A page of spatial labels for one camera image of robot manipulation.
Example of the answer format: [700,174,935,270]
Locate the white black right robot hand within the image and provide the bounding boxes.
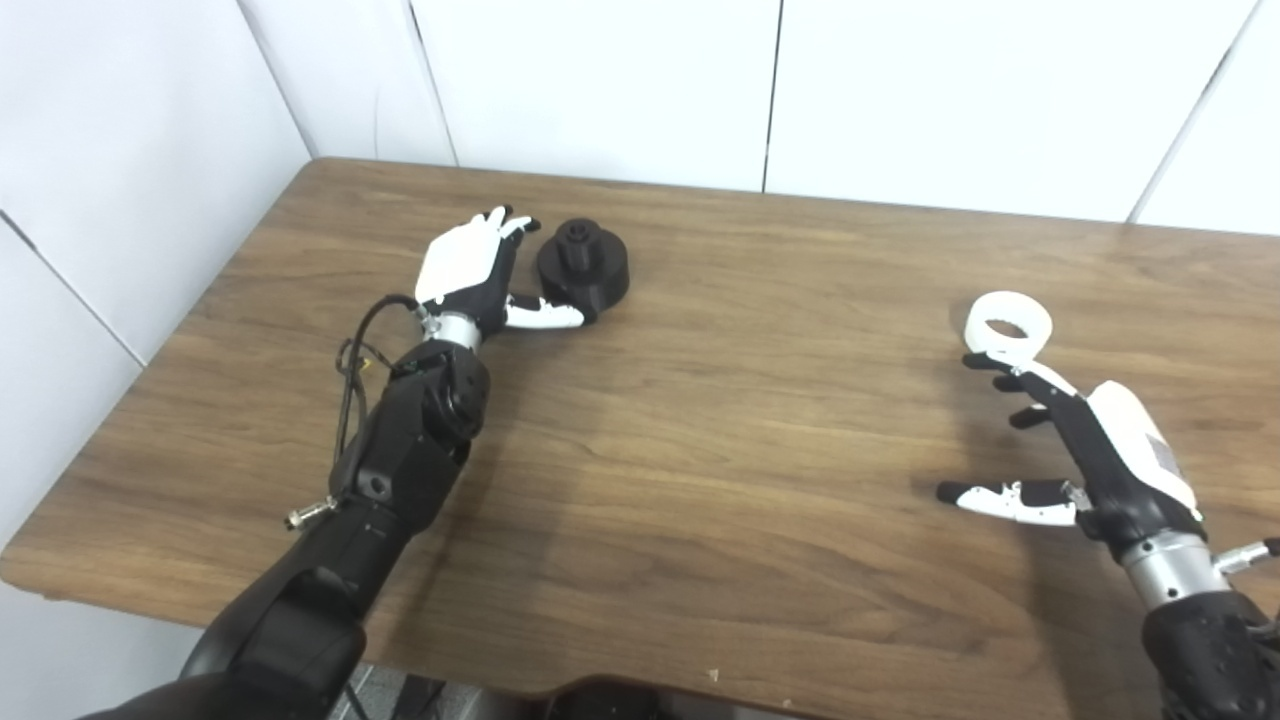
[936,350,1206,546]

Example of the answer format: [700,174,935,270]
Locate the dark robot torso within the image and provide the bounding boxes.
[330,665,701,720]

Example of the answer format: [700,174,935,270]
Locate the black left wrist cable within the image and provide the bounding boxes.
[333,293,421,491]

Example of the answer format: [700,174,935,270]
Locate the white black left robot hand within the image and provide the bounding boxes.
[413,205,586,346]

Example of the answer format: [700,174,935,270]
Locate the thin left arm wires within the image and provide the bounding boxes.
[338,340,401,381]

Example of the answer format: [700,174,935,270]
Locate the white toothed plastic ring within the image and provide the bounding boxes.
[964,291,1054,363]

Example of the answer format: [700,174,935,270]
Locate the round black plastic part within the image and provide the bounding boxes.
[537,218,632,323]

